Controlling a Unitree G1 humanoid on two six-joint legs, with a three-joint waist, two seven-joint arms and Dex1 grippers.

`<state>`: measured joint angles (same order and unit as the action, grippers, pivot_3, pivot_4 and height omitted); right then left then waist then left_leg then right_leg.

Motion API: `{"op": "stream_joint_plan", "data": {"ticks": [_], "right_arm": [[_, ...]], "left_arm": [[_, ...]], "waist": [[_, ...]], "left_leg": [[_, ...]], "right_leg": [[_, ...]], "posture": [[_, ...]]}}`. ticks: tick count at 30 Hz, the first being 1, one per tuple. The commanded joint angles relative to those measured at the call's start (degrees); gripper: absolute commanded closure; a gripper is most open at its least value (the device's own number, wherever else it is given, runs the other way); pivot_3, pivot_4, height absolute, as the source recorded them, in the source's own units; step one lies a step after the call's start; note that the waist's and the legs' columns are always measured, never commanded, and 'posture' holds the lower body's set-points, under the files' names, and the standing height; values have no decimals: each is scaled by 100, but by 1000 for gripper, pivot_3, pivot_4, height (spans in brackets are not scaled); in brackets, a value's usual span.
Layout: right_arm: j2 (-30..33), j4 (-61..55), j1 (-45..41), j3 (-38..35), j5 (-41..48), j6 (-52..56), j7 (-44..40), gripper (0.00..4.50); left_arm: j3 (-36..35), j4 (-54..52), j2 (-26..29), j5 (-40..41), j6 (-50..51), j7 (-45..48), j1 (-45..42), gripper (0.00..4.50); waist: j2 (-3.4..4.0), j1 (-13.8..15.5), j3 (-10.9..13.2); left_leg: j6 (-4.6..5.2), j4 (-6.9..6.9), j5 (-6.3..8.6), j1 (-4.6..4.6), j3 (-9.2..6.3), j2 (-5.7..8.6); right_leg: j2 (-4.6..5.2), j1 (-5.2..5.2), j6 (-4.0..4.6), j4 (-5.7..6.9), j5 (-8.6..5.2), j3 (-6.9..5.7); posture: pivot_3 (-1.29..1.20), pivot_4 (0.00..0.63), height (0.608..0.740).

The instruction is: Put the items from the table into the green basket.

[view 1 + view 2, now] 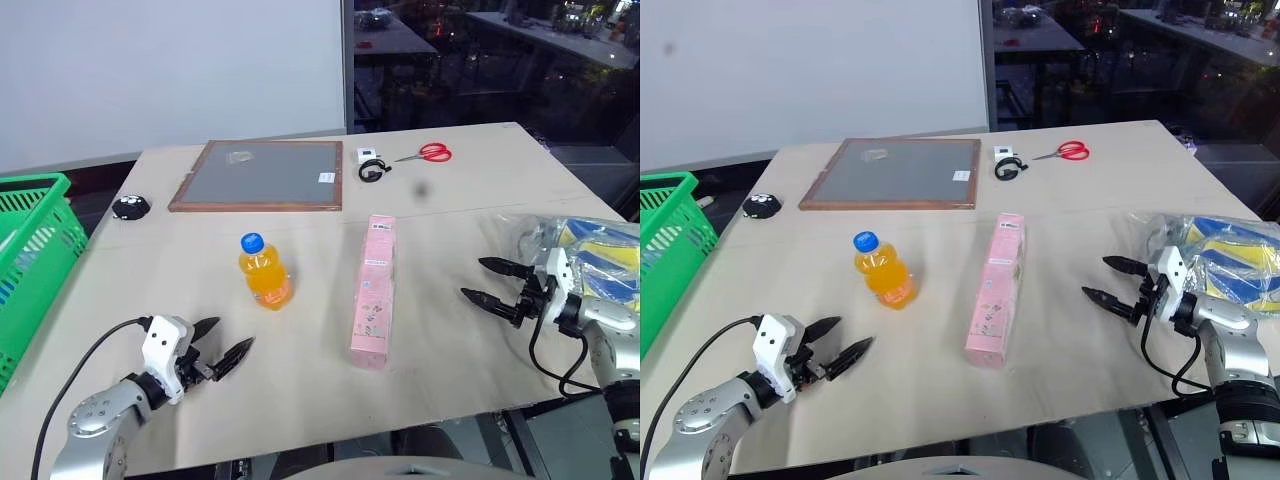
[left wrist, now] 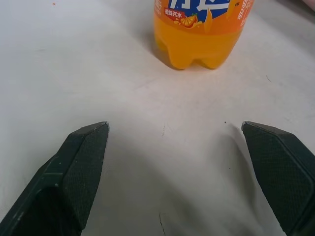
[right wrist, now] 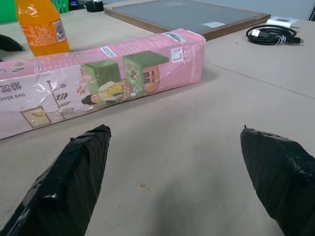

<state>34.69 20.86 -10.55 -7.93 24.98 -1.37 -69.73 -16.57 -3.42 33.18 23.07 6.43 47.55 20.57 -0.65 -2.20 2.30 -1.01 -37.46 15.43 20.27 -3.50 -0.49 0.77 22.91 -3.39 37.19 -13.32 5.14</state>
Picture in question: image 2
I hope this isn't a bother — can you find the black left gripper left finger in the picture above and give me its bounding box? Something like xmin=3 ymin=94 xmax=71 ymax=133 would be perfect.
xmin=0 ymin=121 xmax=110 ymax=236

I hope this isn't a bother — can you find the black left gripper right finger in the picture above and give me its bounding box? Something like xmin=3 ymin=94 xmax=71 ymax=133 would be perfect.
xmin=241 ymin=120 xmax=315 ymax=236

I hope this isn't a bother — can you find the orange soda bottle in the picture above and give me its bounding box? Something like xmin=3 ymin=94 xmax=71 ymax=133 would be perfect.
xmin=153 ymin=0 xmax=254 ymax=71

